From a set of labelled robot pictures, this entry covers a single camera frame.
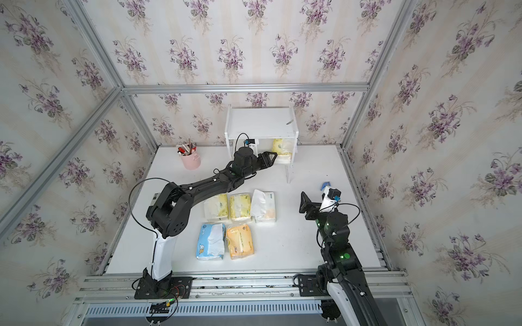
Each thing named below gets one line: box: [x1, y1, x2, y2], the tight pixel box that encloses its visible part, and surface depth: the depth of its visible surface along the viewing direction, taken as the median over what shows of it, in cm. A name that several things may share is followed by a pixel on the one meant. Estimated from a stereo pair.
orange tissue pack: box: [226, 224, 255, 260], surface depth 83 cm
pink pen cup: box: [180, 146, 202, 171], surface depth 110 cm
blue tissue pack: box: [195, 222, 226, 261], surface depth 80 cm
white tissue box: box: [250, 188, 276, 223], surface depth 92 cm
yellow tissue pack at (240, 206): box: [229, 192, 251, 221], surface depth 92 cm
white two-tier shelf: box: [224, 104, 300, 185], surface depth 85 cm
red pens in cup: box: [177, 134, 197, 157], surface depth 107 cm
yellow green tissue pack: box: [203, 192, 229, 221], surface depth 90 cm
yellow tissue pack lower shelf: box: [271, 138, 293, 156], surface depth 97 cm
